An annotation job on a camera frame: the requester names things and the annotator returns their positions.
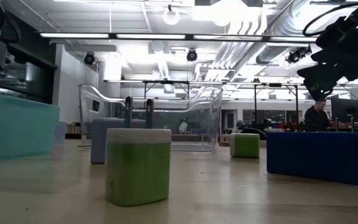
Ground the blue plastic bar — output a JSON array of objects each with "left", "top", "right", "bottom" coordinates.
[{"left": 265, "top": 131, "right": 358, "bottom": 187}]

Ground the black office chair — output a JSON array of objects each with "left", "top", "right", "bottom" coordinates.
[{"left": 237, "top": 124, "right": 267, "bottom": 141}]

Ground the black ceiling spotlight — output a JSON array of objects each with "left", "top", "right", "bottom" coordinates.
[
  {"left": 186, "top": 48, "right": 198, "bottom": 62},
  {"left": 286, "top": 45, "right": 313, "bottom": 65},
  {"left": 83, "top": 52, "right": 96, "bottom": 66}
]

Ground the LED light strip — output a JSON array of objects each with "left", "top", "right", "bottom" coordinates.
[
  {"left": 40, "top": 33, "right": 109, "bottom": 39},
  {"left": 116, "top": 34, "right": 186, "bottom": 40},
  {"left": 270, "top": 36, "right": 318, "bottom": 43},
  {"left": 193, "top": 35, "right": 263, "bottom": 41}
]

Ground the black computer monitor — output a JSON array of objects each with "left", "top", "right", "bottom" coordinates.
[{"left": 331, "top": 98, "right": 358, "bottom": 124}]

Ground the person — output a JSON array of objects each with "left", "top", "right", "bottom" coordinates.
[{"left": 304, "top": 99, "right": 332, "bottom": 131}]

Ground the clear plastic bin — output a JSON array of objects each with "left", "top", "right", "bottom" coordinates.
[{"left": 78, "top": 83, "right": 223, "bottom": 152}]

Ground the round ceiling lamp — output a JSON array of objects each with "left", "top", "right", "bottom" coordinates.
[{"left": 162, "top": 4, "right": 181, "bottom": 26}]

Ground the shelf with books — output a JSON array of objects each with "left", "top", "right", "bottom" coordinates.
[{"left": 66, "top": 122, "right": 83, "bottom": 135}]

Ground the teal translucent tray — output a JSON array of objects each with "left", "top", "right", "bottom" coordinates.
[{"left": 0, "top": 90, "right": 61, "bottom": 160}]

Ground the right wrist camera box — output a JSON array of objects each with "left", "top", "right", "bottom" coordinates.
[{"left": 315, "top": 16, "right": 356, "bottom": 48}]

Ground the right gripper cable loop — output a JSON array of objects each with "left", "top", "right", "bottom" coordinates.
[{"left": 302, "top": 2, "right": 358, "bottom": 37}]

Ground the silver ventilation duct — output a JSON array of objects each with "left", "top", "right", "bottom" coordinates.
[{"left": 253, "top": 0, "right": 329, "bottom": 65}]

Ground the black workstation frame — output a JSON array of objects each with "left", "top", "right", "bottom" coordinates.
[
  {"left": 104, "top": 79, "right": 192, "bottom": 101},
  {"left": 222, "top": 81, "right": 304, "bottom": 131}
]

